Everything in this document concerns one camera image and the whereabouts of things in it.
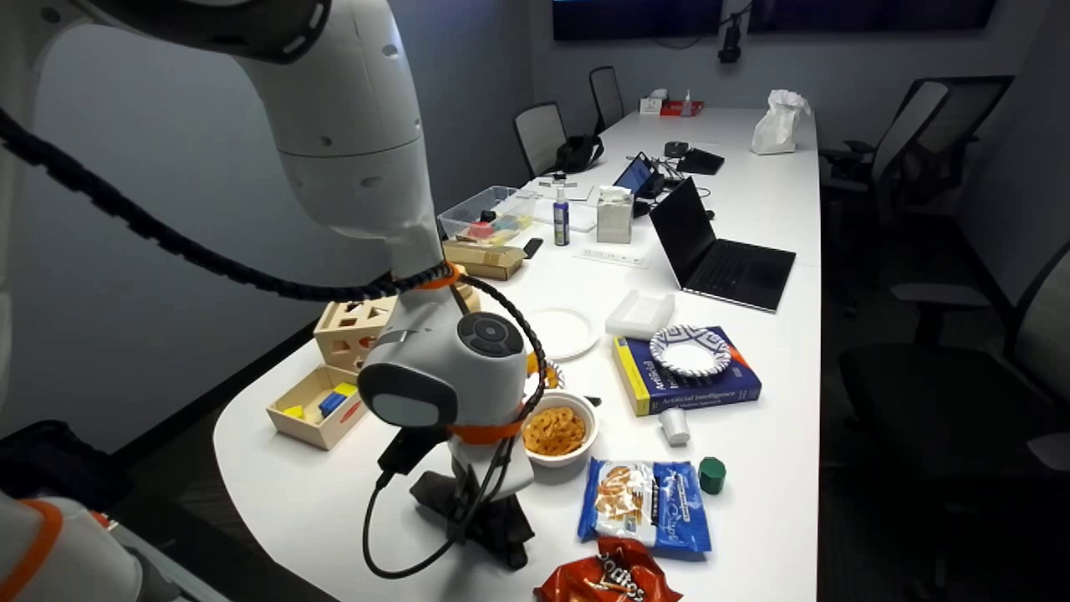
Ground black mesh office chair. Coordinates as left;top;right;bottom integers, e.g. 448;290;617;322
818;73;1018;229

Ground clear plastic container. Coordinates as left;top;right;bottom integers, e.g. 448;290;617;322
436;181;538;247

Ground white plastic bag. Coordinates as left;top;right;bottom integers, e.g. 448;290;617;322
748;86;817;158

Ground white napkin stack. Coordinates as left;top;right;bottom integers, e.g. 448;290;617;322
603;287;680;341

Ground white bowl with noodles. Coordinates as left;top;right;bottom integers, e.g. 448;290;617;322
519;388;603;486

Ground grey office chair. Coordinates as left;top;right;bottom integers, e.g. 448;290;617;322
512;101;572;181

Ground wooden shape sorter cube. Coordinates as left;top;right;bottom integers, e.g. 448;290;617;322
311;296;403;374

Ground hanging black webcam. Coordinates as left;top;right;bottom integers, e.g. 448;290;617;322
715;0;755;67

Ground black bag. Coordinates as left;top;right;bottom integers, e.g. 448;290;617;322
551;135;610;174

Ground small white container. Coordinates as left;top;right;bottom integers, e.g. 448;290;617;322
660;405;696;453

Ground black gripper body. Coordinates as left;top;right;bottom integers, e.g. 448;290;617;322
437;478;516;542

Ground blue tablet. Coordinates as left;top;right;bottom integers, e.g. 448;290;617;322
613;150;668;202

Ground black towel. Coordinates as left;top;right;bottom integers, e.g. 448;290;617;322
407;468;536;575

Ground blue book with yellow spine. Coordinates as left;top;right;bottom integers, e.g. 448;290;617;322
610;323;766;423

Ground black open laptop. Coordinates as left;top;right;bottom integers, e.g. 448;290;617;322
649;174;798;315

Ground red chip bag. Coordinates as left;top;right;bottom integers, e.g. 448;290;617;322
531;532;686;602

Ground white paper plate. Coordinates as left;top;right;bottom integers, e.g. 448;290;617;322
526;306;606;369

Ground blue and white can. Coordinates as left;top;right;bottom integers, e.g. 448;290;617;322
551;185;574;252

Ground wall screen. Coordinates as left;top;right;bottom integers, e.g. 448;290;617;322
551;0;1001;47

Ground white carton box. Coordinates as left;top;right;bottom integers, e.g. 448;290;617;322
591;185;635;247

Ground blue snack bag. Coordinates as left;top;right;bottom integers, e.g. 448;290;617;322
574;454;715;562

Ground black device with cables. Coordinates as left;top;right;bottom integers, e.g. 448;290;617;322
662;141;730;179

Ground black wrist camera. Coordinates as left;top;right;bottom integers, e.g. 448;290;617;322
376;424;452;490

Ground wooden tray box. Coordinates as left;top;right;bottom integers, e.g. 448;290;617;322
263;365;372;454

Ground dark office chair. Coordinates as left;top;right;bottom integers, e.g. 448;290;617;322
587;63;629;135

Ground tan cardboard box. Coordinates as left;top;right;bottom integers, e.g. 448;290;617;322
441;238;530;282

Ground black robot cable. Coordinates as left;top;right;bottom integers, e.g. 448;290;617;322
0;104;551;581

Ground blue patterned paper bowl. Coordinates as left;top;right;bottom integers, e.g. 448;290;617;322
649;323;736;381

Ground small green cap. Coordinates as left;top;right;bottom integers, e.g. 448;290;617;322
696;454;730;499

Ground large black office chair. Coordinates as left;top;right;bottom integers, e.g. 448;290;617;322
837;238;1070;602

